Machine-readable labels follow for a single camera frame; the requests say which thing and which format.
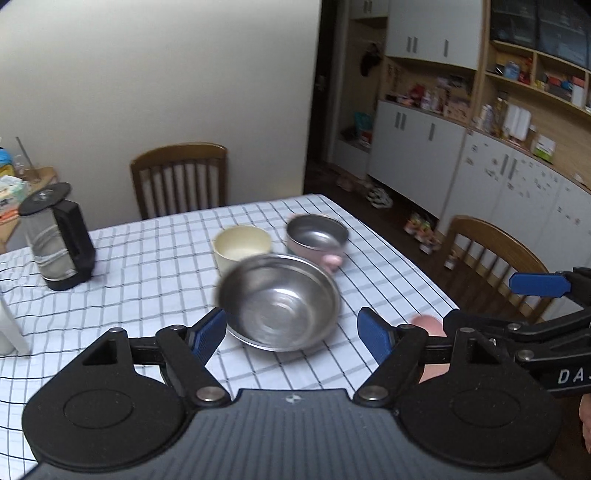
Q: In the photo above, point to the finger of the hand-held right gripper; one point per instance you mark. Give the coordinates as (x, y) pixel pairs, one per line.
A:
(538, 284)
(480, 321)

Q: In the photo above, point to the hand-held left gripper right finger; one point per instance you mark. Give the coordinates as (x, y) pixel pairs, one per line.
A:
(374, 337)

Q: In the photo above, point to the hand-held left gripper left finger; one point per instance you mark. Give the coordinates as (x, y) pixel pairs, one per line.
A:
(210, 330)

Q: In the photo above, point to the pink bear-shaped plate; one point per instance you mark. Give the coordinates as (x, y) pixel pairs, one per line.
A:
(427, 323)

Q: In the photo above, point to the large stainless steel bowl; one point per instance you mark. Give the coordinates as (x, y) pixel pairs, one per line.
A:
(277, 300)

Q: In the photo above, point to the cream bowl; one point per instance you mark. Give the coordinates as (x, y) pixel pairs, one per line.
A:
(242, 247)

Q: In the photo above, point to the pink steel-lined bowl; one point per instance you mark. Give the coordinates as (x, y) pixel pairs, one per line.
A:
(314, 233)

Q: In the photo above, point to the wooden slat-back chair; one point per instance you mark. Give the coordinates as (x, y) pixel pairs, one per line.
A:
(489, 240)
(180, 180)

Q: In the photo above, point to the black white checked tablecloth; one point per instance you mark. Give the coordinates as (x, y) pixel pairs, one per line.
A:
(138, 277)

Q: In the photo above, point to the colourful children's shoes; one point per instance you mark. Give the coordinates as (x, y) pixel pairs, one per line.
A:
(421, 230)

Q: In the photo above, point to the green white box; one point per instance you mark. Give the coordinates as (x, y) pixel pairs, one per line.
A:
(544, 148)

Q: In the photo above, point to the grey sneakers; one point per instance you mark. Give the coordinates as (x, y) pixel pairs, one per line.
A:
(381, 198)

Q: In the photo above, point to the pink slippers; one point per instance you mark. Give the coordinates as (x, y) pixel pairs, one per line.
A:
(346, 182)

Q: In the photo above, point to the white flat containers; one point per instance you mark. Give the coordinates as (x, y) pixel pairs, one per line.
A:
(517, 122)

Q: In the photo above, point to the glass electric kettle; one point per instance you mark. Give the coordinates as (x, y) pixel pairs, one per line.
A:
(51, 240)

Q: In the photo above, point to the wooden side table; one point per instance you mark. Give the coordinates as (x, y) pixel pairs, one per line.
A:
(41, 177)

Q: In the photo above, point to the green tissue pack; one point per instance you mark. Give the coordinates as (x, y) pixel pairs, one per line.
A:
(11, 194)

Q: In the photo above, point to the white wooden wall cabinet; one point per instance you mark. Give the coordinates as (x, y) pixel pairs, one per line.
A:
(508, 184)

